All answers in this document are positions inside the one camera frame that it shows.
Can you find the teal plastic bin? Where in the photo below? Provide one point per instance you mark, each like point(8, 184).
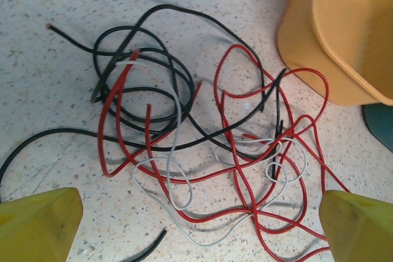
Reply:
point(380, 124)

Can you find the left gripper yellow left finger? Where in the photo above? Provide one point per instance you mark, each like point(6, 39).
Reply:
point(37, 228)

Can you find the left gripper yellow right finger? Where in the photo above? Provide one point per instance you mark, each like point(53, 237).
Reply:
point(359, 231)

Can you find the orange plastic bin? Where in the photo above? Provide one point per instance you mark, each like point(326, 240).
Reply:
point(337, 29)

